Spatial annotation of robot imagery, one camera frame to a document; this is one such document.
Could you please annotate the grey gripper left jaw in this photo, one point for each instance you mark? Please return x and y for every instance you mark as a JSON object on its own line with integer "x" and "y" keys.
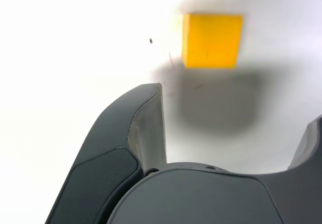
{"x": 105, "y": 146}

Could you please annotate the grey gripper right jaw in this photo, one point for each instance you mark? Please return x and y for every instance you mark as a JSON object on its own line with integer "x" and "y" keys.
{"x": 201, "y": 198}

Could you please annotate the yellow cube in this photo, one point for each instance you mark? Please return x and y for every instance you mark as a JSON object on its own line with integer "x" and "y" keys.
{"x": 212, "y": 41}

